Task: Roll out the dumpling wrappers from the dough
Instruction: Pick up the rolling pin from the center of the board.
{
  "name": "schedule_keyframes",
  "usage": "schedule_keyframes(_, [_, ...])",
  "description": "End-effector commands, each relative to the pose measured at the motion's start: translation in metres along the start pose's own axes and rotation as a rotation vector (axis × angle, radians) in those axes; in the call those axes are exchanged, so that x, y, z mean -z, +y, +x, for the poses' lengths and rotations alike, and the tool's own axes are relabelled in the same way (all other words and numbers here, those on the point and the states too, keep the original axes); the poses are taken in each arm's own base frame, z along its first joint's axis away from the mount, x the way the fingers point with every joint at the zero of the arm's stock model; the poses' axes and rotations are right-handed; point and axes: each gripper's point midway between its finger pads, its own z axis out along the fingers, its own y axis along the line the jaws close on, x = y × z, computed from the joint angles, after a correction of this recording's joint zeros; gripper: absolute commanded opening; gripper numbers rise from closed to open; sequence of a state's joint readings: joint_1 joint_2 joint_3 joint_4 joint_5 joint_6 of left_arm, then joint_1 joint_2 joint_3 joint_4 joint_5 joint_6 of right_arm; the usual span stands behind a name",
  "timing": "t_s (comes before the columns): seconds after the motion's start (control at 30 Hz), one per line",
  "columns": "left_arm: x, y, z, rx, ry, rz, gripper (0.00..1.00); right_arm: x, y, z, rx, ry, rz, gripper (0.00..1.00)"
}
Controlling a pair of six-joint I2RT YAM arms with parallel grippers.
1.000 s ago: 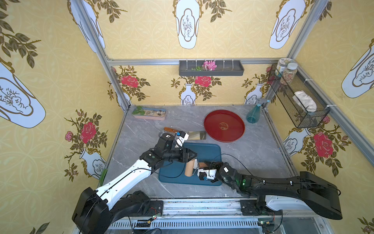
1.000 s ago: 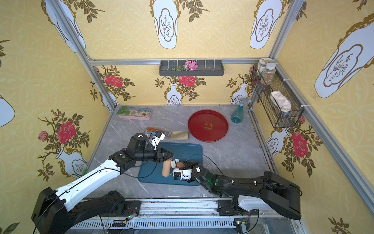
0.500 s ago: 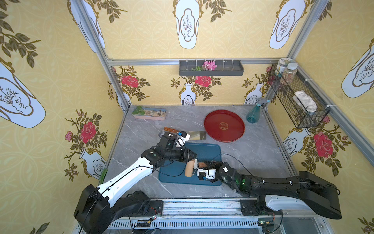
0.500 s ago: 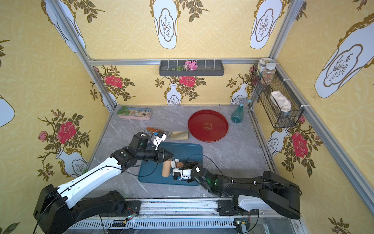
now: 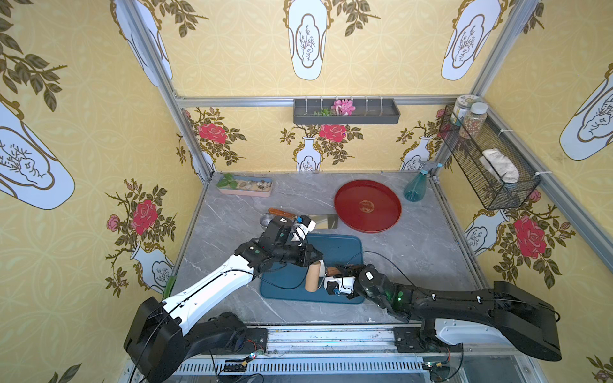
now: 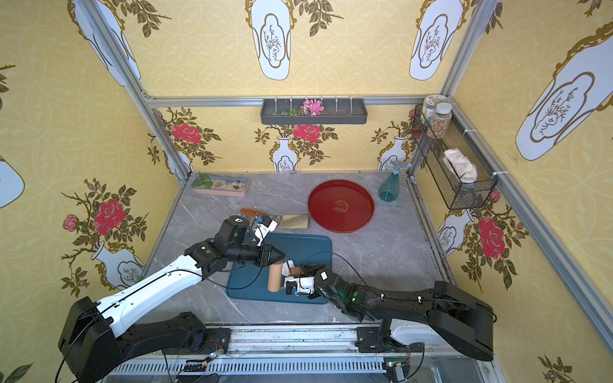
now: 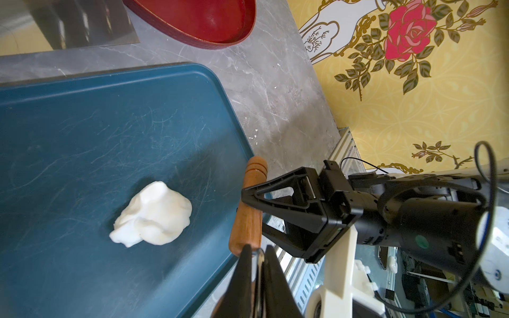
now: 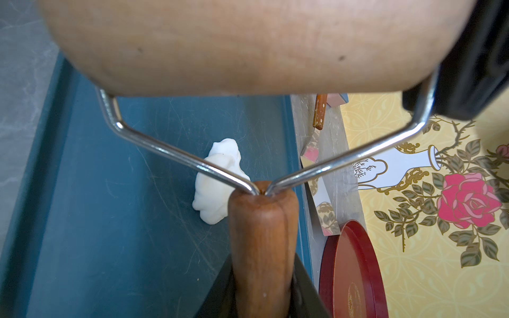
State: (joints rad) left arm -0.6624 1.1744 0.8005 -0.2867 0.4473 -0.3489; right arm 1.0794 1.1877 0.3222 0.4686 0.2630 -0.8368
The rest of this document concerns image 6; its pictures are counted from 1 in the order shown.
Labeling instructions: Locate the black wire basket shelf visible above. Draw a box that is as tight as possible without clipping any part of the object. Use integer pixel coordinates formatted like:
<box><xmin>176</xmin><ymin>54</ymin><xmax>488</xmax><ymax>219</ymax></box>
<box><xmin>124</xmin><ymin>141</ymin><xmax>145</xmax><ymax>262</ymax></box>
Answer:
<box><xmin>413</xmin><ymin>105</ymin><xmax>498</xmax><ymax>210</ymax></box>

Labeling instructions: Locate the spice jar white lid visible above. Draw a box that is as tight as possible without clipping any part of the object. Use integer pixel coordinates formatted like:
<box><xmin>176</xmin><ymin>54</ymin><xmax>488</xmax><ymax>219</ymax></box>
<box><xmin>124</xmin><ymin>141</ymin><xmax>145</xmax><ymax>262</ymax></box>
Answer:
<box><xmin>427</xmin><ymin>102</ymin><xmax>453</xmax><ymax>139</ymax></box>

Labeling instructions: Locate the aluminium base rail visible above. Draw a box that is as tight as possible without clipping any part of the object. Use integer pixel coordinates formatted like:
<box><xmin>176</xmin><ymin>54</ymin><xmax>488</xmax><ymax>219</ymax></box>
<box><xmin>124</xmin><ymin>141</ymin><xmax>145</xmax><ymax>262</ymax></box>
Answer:
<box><xmin>78</xmin><ymin>320</ymin><xmax>506</xmax><ymax>382</ymax></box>

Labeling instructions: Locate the green spray bottle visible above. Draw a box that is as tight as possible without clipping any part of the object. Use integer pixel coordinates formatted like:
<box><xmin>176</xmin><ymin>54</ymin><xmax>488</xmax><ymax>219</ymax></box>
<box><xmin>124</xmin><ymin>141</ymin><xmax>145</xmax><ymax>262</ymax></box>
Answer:
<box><xmin>378</xmin><ymin>162</ymin><xmax>413</xmax><ymax>202</ymax></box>

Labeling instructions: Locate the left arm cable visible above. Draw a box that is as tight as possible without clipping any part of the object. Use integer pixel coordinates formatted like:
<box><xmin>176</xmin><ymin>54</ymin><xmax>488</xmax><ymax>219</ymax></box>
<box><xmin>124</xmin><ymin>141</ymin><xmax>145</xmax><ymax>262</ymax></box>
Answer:
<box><xmin>210</xmin><ymin>229</ymin><xmax>269</xmax><ymax>291</ymax></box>

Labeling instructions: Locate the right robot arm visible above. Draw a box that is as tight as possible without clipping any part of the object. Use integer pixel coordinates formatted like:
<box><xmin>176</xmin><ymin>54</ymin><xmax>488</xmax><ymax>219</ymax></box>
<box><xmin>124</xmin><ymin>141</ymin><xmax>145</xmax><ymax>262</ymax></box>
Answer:
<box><xmin>284</xmin><ymin>265</ymin><xmax>497</xmax><ymax>362</ymax></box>

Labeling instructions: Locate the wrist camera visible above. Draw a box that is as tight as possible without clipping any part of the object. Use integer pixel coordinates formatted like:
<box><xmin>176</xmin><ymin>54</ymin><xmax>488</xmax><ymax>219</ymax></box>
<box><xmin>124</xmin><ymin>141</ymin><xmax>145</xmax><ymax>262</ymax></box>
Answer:
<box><xmin>284</xmin><ymin>277</ymin><xmax>314</xmax><ymax>295</ymax></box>
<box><xmin>252</xmin><ymin>215</ymin><xmax>278</xmax><ymax>247</ymax></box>

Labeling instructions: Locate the pink artificial flower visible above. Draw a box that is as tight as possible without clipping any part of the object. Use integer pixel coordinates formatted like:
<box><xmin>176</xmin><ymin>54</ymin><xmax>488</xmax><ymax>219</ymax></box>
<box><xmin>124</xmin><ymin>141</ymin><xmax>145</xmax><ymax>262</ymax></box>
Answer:
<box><xmin>301</xmin><ymin>99</ymin><xmax>325</xmax><ymax>116</ymax></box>

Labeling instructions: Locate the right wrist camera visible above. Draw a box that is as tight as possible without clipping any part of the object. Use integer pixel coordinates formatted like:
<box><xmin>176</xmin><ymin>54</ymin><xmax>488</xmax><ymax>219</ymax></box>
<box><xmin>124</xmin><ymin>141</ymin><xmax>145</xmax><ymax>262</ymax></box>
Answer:
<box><xmin>284</xmin><ymin>277</ymin><xmax>314</xmax><ymax>295</ymax></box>

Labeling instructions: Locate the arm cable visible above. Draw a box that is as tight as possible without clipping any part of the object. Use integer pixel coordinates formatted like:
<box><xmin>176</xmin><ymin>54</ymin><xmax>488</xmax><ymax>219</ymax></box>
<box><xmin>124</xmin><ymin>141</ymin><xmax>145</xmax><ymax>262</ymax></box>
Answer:
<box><xmin>210</xmin><ymin>229</ymin><xmax>269</xmax><ymax>291</ymax></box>
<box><xmin>299</xmin><ymin>251</ymin><xmax>370</xmax><ymax>288</ymax></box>

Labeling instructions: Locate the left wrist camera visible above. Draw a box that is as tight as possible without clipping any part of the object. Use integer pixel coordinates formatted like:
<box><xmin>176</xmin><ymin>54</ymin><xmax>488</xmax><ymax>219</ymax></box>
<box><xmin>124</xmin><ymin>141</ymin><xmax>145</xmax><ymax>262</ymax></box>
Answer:
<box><xmin>252</xmin><ymin>215</ymin><xmax>278</xmax><ymax>247</ymax></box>

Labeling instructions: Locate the beige cloth in basket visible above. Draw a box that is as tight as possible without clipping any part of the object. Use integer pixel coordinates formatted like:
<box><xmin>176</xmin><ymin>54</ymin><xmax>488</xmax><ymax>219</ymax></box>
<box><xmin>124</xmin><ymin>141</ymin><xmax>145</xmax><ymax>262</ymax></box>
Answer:
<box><xmin>443</xmin><ymin>148</ymin><xmax>478</xmax><ymax>184</ymax></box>

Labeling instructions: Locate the teal plastic tray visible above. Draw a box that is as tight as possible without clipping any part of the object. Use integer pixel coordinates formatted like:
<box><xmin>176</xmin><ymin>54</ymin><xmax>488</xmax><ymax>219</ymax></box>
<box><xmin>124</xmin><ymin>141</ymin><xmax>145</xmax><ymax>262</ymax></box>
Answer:
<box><xmin>226</xmin><ymin>233</ymin><xmax>332</xmax><ymax>305</ymax></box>

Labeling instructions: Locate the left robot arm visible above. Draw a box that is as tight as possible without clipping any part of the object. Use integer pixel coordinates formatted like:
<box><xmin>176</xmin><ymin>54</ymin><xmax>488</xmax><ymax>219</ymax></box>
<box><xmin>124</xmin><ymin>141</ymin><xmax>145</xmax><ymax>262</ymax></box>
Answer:
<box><xmin>58</xmin><ymin>215</ymin><xmax>285</xmax><ymax>382</ymax></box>

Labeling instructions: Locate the metal dough scraper wooden handle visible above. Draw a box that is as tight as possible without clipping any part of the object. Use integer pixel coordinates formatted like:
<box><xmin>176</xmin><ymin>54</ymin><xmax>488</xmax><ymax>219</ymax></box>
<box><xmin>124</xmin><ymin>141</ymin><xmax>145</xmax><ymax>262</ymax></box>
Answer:
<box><xmin>240</xmin><ymin>207</ymin><xmax>310</xmax><ymax>229</ymax></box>

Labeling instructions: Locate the pink rectangular planter box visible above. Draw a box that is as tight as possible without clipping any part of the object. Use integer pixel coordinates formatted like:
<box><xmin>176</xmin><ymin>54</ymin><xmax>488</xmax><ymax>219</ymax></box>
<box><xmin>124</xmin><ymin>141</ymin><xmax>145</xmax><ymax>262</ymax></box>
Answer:
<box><xmin>191</xmin><ymin>173</ymin><xmax>249</xmax><ymax>197</ymax></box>

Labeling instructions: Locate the jar with patterned lid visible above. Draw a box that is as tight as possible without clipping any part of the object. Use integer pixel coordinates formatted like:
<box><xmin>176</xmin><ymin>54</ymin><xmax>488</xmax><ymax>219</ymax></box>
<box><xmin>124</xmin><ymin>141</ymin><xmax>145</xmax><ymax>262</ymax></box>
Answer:
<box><xmin>421</xmin><ymin>94</ymin><xmax>450</xmax><ymax>124</ymax></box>

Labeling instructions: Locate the wooden rolling pin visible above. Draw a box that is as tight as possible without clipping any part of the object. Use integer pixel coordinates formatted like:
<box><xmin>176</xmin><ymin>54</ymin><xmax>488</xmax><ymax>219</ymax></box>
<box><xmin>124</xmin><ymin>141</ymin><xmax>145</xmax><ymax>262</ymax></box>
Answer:
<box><xmin>268</xmin><ymin>260</ymin><xmax>302</xmax><ymax>293</ymax></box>

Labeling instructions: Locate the grey wall shelf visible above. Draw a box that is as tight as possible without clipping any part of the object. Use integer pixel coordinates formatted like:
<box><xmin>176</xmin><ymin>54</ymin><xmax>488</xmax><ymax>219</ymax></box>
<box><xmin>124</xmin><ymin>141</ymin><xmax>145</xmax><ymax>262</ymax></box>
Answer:
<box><xmin>260</xmin><ymin>96</ymin><xmax>369</xmax><ymax>125</ymax></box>

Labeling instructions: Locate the red round tray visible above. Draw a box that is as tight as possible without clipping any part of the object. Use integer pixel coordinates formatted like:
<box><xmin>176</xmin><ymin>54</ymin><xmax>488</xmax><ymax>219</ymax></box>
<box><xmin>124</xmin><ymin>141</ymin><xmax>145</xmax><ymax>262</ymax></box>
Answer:
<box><xmin>307</xmin><ymin>180</ymin><xmax>375</xmax><ymax>234</ymax></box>

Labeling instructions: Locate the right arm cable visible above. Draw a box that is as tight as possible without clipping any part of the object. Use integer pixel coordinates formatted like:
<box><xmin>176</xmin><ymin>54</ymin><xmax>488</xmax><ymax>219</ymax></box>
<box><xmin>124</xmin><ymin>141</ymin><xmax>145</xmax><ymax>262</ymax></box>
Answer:
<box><xmin>299</xmin><ymin>251</ymin><xmax>370</xmax><ymax>288</ymax></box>

